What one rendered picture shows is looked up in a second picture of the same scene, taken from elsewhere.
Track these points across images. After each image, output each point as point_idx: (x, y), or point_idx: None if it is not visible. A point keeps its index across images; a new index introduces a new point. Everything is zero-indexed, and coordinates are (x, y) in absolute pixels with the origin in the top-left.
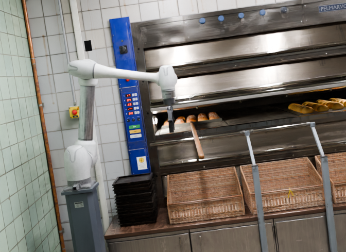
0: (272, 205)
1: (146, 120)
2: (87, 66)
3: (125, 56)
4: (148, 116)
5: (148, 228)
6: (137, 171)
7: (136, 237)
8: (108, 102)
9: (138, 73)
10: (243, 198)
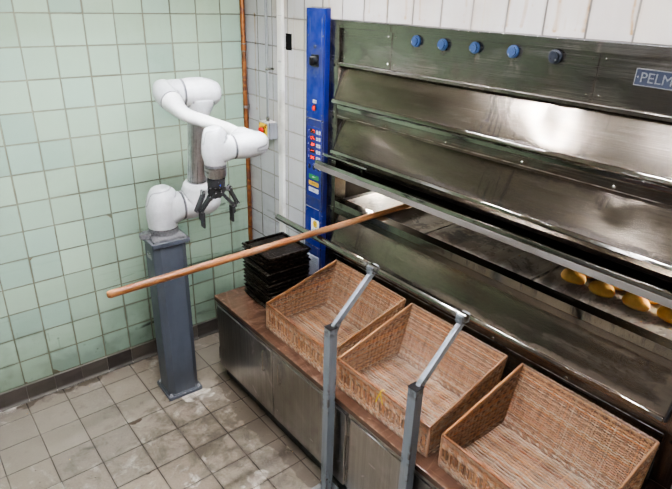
0: (359, 394)
1: (329, 174)
2: (158, 93)
3: (316, 72)
4: None
5: (249, 315)
6: None
7: (234, 317)
8: (298, 130)
9: (211, 123)
10: None
